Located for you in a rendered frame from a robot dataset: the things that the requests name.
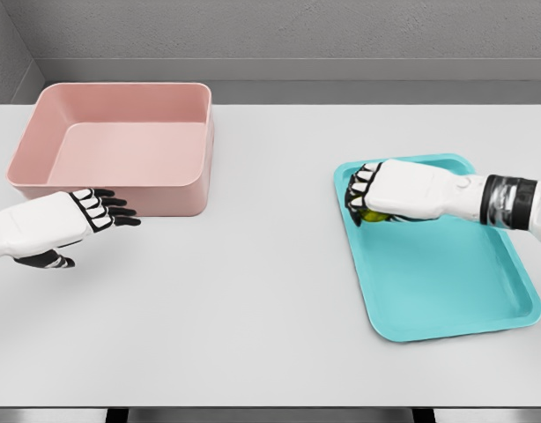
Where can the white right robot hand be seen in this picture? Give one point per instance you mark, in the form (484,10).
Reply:
(407,189)

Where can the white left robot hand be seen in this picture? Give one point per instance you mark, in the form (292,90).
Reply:
(54,216)

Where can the yellow-green tennis ball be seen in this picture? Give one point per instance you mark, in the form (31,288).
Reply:
(373,216)

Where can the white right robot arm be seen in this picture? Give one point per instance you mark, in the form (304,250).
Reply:
(501,200)

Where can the blue plastic tray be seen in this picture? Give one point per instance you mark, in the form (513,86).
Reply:
(438,273)

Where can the pink plastic basket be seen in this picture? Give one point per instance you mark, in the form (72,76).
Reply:
(116,150)

